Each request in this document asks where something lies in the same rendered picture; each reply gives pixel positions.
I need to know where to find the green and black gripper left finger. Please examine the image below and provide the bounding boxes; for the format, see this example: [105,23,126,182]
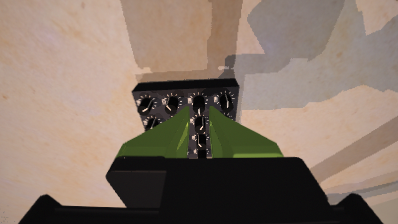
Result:
[115,106,190,158]

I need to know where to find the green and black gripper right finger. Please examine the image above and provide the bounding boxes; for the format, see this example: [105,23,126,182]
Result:
[209,106,284,158]

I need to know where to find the black knob box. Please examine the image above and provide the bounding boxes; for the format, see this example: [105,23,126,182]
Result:
[132,78,240,158]

